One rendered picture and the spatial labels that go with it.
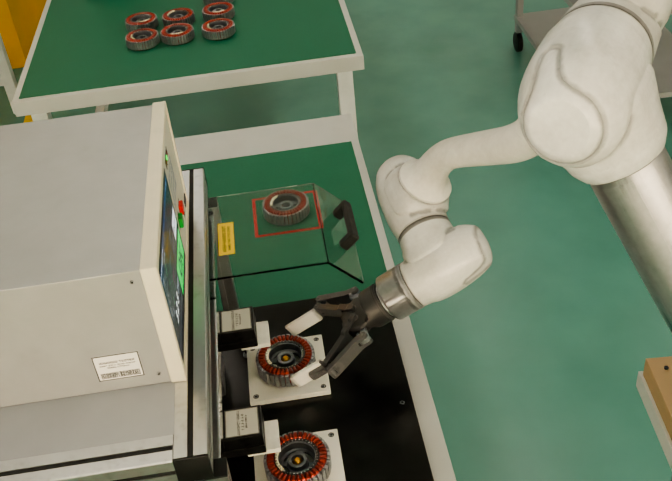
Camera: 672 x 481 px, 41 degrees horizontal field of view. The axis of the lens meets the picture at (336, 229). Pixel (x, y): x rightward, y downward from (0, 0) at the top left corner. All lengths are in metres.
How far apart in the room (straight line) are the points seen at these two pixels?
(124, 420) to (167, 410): 0.06
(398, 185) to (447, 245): 0.15
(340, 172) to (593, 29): 1.27
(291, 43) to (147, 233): 1.84
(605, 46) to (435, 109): 2.98
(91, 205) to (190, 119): 2.91
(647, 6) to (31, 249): 0.84
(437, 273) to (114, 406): 0.61
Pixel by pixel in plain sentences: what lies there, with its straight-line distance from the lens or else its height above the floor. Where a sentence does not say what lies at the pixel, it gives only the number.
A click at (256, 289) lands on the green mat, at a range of 1.94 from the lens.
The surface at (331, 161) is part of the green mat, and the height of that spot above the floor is 0.75.
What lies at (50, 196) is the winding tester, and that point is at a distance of 1.32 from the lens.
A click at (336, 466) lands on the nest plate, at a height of 0.78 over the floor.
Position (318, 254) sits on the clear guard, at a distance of 1.50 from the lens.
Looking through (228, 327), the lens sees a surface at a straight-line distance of 1.61.
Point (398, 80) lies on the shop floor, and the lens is 4.28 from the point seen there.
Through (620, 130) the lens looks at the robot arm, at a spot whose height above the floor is 1.47.
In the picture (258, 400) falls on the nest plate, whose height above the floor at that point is 0.78.
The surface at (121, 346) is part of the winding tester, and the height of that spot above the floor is 1.19.
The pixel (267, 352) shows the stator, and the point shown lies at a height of 0.82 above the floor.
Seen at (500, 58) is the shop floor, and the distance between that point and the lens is 4.45.
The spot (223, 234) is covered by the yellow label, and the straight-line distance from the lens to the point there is 1.58.
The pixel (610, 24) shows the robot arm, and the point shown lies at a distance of 1.12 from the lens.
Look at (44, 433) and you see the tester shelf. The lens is 1.26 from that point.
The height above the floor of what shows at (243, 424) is 0.92.
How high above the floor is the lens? 2.00
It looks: 37 degrees down
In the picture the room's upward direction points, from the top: 6 degrees counter-clockwise
